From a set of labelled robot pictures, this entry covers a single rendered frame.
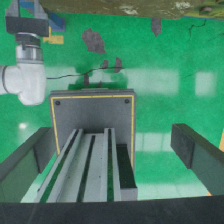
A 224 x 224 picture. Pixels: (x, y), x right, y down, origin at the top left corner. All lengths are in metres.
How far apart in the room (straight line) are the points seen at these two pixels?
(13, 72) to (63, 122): 0.80
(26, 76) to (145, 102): 1.23
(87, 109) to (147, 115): 0.67
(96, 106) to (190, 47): 1.06
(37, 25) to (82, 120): 0.84
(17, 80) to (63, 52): 1.02
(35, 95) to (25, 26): 0.23
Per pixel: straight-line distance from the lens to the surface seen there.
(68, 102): 1.28
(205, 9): 0.89
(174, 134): 0.16
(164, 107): 1.68
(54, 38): 1.63
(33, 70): 0.60
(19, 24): 0.64
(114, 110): 1.25
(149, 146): 1.80
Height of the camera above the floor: 1.53
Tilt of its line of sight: 74 degrees down
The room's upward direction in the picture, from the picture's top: 176 degrees clockwise
